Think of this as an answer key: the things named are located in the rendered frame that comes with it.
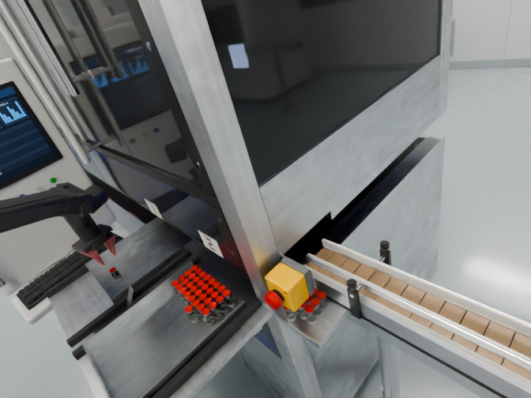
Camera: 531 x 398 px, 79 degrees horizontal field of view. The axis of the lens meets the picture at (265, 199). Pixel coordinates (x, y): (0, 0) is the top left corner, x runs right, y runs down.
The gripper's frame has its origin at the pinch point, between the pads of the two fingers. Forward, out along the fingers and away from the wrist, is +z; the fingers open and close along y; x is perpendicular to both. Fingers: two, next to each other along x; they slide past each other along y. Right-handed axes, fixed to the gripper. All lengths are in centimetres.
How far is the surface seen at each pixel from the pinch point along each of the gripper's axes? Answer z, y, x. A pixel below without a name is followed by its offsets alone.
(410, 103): -14, 74, -73
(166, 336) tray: 9.0, -10.0, -31.4
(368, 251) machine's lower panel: 24, 45, -66
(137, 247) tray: 9.1, 12.5, 6.8
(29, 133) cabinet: -33, 20, 48
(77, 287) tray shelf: 9.1, -8.4, 13.8
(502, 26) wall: 57, 468, -104
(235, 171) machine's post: -30, 9, -56
